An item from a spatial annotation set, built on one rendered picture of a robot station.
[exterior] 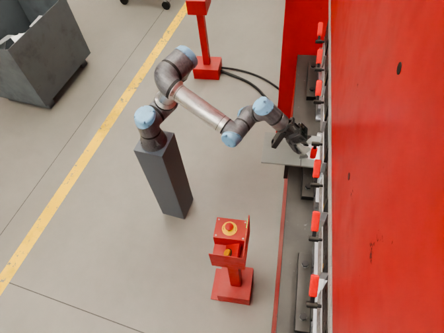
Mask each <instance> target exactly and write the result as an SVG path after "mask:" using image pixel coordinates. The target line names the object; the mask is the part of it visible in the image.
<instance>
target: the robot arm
mask: <svg viewBox="0 0 444 333"><path fill-rule="evenodd" d="M197 64H198V59H197V57H196V55H195V53H194V52H193V51H192V50H191V49H190V48H188V47H187V46H183V45H180V46H178V47H177V48H175V50H173V51H172V52H171V53H170V54H169V55H168V56H166V57H165V58H164V60H162V61H161V62H160V63H159V64H158V65H157V66H156V68H155V72H154V79H155V84H156V86H157V88H158V89H159V92H158V93H157V94H156V95H155V99H154V101H153V102H152V103H150V105H148V106H144V107H140V108H138V109H137V110H136V112H135V114H134V120H135V124H136V126H137V128H138V130H139V133H140V144H141V146H142V148H143V149H144V150H146V151H149V152H155V151H158V150H160V149H162V148H163V147H164V146H165V145H166V143H167V136H166V134H165V132H164V131H163V130H162V129H161V128H160V124H161V123H162V122H163V121H164V120H165V119H166V118H167V117H168V116H169V115H170V114H171V113H172V112H174V111H175V110H176V108H177V107H178V104H180V105H181V106H183V107H184V108H185V109H187V110H188V111H189V112H191V113H193V115H195V116H197V117H198V118H199V119H200V120H202V121H203V122H205V123H206V124H207V125H209V126H210V127H212V128H213V129H214V130H216V131H217V132H219V133H220V134H221V135H222V136H221V140H222V142H223V143H224V144H225V145H226V146H228V147H236V146H237V145H238V144H239V143H240V142H241V141H242V139H243V137H244V136H245V135H246V134H247V133H248V132H249V130H250V129H251V128H252V127H253V125H254V124H255V123H256V122H261V121H266V122H267V123H268V124H269V125H270V126H271V127H273V128H274V129H275V130H276V131H277V133H276V134H275V136H274V138H273V139H272V148H274V149H276V148H277V147H278V145H279V144H280V143H281V141H282V139H283V138H285V140H286V142H287V143H288V144H289V146H290V147H291V149H292V150H293V151H294V152H296V153H297V154H298V155H301V156H303V157H309V156H308V155H307V154H306V153H308V152H309V151H310V150H311V148H310V147H303V146H302V145H301V144H300V143H302V144H303V145H304V146H309V144H308V143H307V140H308V139H309V138H311V135H307V129H308V128H307V127H306V126H305V125H304V124H303V123H302V122H299V123H298V124H296V123H295V118H294V117H292V118H288V117H287V116H286V115H285V114H284V113H283V112H282V111H281V110H280V109H279V108H278V107H277V106H276V105H275V104H274V103H273V102H272V101H271V100H269V99H268V98H267V97H265V96H261V97H260V98H259V99H257V100H256V101H255V102H254V104H253V105H251V106H245V107H243V108H241V109H240V110H239V111H238V114H237V118H236V120H235V121H233V120H232V119H230V118H229V117H227V116H226V115H224V114H223V113H222V112H220V111H219V110H218V109H216V108H215V107H213V106H212V105H211V104H209V103H208V102H206V101H205V100H204V99H202V98H201V97H199V96H198V95H197V94H195V93H194V92H192V91H191V90H190V89H188V88H187V87H185V86H184V85H183V82H184V81H186V80H187V79H188V77H189V75H190V72H191V71H192V70H193V69H194V68H196V66H197ZM299 142H300V143H299ZM296 143H298V144H297V145H296Z"/></svg>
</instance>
